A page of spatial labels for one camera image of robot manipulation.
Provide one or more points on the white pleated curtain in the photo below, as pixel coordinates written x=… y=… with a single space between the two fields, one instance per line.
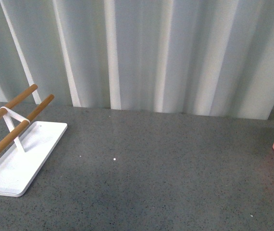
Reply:
x=202 y=57

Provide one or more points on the white rack with wooden bars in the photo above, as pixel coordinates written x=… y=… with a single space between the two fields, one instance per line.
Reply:
x=28 y=145

